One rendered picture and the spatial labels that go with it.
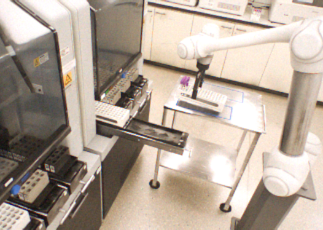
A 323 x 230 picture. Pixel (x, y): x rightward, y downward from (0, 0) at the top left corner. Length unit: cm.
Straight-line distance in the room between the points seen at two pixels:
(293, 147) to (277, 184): 17
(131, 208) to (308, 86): 148
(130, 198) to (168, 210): 30
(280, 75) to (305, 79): 262
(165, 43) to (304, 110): 278
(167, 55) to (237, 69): 96
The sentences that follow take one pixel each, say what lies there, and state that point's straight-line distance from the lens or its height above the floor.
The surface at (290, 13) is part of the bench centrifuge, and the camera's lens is 348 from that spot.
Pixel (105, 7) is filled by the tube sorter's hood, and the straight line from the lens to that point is 127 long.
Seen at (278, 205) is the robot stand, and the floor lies 53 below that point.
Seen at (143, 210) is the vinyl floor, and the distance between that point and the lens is 208.
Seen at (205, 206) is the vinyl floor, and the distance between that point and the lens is 219.
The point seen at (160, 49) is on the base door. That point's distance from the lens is 376.
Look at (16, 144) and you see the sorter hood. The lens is 96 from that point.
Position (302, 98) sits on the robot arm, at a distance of 113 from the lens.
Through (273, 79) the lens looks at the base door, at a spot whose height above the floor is 23.
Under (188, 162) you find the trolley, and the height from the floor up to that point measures 28.
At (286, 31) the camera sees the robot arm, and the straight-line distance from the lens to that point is 128.
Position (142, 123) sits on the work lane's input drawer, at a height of 80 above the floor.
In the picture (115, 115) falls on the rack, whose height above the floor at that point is 86.
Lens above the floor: 174
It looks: 37 degrees down
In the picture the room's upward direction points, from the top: 8 degrees clockwise
